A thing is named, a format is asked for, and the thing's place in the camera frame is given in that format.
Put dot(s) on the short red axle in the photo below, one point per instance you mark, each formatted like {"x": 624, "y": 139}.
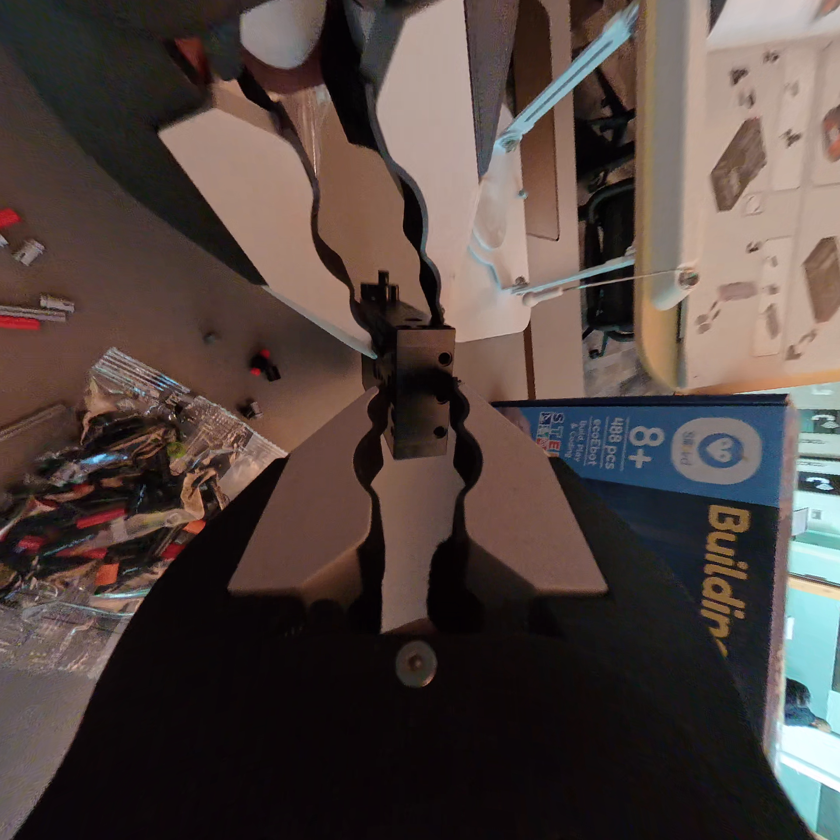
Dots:
{"x": 8, "y": 219}

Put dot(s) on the small grey black bush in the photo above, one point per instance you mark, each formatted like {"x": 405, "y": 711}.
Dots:
{"x": 250, "y": 409}

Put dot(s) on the white book stand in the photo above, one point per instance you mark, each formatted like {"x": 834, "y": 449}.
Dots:
{"x": 499, "y": 308}

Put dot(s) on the black battery box block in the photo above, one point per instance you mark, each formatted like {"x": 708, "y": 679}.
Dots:
{"x": 420, "y": 394}

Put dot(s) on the red axle rod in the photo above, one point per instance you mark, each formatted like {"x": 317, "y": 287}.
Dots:
{"x": 19, "y": 322}

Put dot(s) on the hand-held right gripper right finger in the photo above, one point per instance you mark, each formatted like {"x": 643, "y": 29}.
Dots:
{"x": 525, "y": 525}

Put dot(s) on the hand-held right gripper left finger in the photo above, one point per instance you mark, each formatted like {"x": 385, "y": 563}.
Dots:
{"x": 308, "y": 525}

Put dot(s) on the instruction booklet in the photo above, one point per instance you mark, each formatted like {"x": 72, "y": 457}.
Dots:
{"x": 774, "y": 197}

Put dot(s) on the grey desk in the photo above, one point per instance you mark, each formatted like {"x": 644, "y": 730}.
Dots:
{"x": 164, "y": 275}

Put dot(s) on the blue toy kit box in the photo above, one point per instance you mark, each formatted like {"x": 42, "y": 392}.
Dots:
{"x": 689, "y": 459}

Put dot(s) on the black pin red ends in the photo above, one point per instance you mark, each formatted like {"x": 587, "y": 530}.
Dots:
{"x": 261, "y": 363}

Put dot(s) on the dark grey axle rod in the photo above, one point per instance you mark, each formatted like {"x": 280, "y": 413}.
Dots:
{"x": 33, "y": 421}

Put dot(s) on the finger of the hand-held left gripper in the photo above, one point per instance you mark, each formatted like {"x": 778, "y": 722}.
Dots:
{"x": 249, "y": 197}
{"x": 433, "y": 131}

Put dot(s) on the light grey axle rod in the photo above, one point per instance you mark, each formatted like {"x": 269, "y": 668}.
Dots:
{"x": 33, "y": 312}

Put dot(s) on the clear bag of building parts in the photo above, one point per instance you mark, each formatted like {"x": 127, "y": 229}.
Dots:
{"x": 98, "y": 492}

